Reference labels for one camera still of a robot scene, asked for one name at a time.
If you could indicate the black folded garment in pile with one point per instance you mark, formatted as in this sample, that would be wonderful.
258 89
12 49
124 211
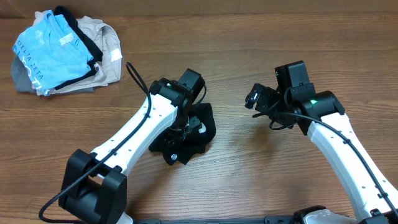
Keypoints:
93 49

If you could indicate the black polo shirt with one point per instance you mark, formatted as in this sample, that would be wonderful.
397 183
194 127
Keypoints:
193 144

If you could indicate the beige folded garment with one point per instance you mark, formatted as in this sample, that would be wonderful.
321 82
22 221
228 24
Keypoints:
105 37

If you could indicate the grey folded garment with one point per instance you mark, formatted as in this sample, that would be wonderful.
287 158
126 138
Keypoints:
23 84

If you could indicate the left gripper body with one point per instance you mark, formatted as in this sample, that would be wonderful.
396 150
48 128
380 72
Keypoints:
193 123

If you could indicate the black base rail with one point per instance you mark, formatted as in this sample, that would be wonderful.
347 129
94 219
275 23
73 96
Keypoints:
278 219

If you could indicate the light blue folded t-shirt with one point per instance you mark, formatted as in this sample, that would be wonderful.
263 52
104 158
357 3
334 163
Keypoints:
52 53

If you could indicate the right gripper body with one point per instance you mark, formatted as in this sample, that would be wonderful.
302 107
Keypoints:
268 102

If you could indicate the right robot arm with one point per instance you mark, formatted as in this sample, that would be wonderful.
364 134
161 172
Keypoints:
322 118

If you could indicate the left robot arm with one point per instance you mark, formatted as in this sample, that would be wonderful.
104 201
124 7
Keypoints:
171 121

